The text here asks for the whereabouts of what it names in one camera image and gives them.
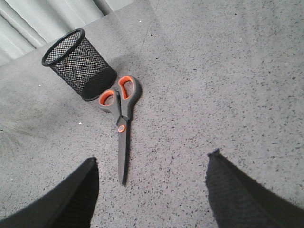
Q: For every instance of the grey orange scissors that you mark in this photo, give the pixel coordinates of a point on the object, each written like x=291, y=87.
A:
x=120, y=104

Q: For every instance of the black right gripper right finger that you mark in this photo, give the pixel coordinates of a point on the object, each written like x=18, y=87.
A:
x=238, y=201

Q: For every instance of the grey curtain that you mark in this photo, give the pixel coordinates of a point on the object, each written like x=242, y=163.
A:
x=29, y=24

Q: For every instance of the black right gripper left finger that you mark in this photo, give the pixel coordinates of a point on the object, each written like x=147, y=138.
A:
x=70, y=204

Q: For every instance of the black mesh pen holder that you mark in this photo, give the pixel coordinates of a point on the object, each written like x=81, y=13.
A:
x=74, y=59

